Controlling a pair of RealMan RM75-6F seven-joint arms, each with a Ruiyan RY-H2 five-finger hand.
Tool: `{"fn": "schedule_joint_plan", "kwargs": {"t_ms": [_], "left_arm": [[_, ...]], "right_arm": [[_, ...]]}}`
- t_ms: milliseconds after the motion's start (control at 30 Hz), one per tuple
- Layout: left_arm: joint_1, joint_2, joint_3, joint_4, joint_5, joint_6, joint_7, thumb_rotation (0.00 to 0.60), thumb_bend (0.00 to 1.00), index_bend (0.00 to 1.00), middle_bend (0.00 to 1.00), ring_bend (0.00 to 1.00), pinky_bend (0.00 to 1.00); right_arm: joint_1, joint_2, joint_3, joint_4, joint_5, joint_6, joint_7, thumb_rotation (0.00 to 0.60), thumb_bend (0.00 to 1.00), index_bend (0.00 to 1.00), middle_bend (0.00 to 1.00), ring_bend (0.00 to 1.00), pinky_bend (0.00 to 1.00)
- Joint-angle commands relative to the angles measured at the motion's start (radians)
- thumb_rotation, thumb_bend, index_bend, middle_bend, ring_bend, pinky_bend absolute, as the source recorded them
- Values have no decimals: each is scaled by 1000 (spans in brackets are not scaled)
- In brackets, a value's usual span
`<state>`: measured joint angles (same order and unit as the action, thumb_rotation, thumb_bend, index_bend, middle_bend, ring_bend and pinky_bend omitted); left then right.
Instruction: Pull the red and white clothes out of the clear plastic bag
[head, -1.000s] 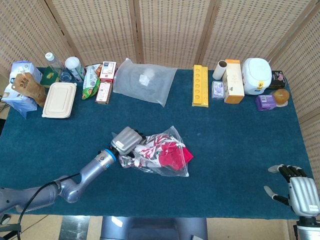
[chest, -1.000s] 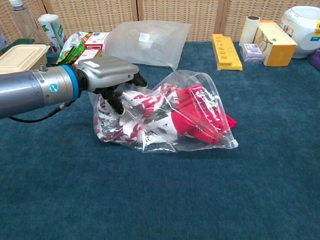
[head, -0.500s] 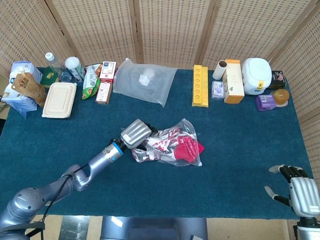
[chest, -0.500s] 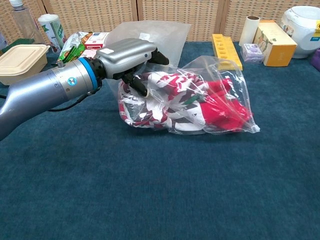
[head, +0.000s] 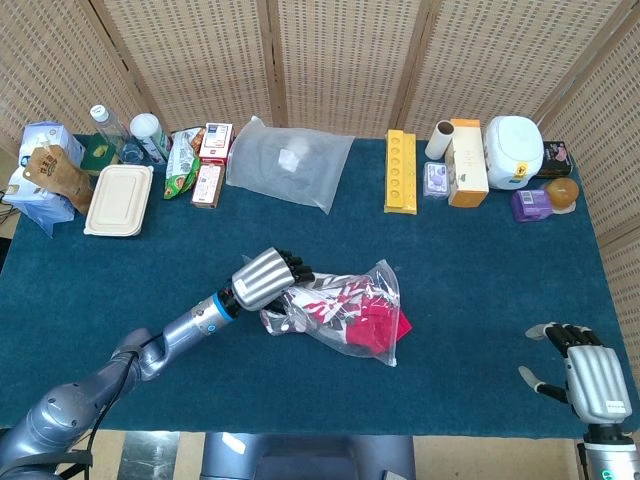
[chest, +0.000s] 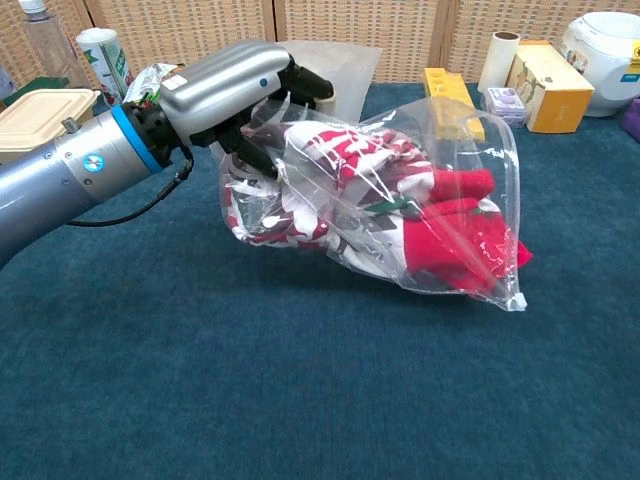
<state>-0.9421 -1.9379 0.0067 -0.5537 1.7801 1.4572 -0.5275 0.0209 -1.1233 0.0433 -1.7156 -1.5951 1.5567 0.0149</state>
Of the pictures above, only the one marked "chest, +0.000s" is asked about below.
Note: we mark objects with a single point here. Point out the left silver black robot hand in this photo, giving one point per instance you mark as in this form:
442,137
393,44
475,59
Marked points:
225,85

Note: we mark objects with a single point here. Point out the clear plastic zip bag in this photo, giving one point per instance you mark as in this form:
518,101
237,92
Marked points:
470,150

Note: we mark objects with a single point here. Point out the red white patterned garment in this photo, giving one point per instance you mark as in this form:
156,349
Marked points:
450,240

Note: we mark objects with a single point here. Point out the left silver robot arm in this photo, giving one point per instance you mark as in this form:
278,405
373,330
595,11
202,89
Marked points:
60,175

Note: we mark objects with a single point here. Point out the green snack packet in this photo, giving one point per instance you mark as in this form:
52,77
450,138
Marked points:
145,80

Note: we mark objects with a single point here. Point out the frosted plastic packet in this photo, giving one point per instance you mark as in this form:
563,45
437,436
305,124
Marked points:
350,70

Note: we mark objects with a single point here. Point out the white green canister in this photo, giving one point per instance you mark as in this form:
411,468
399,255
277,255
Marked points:
107,65

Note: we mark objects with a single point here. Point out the woven folding screen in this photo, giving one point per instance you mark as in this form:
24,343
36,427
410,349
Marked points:
350,25

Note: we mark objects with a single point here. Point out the clear plastic water bottle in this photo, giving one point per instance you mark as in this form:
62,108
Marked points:
50,45

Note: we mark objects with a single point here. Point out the dark green box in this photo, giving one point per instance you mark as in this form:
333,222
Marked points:
30,86

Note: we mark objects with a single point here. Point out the beige lidded lunch box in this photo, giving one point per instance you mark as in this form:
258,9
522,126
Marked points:
30,120

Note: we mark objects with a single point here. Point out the yellow block with round holes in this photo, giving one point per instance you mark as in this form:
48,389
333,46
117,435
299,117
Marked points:
450,85

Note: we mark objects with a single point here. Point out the white paper roll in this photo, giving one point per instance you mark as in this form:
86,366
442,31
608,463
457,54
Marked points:
495,65

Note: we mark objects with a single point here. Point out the small lavender clear box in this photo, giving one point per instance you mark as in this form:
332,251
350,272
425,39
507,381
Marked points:
505,107

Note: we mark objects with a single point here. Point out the blue carpet table cover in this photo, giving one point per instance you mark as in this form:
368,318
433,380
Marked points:
320,390

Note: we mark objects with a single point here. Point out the cream and yellow carton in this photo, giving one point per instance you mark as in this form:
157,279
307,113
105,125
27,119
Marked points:
555,95

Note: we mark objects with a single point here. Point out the white rice cooker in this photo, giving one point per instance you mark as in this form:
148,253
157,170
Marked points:
605,60

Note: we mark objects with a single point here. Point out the dark purple box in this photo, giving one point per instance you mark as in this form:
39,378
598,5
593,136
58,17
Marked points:
632,117

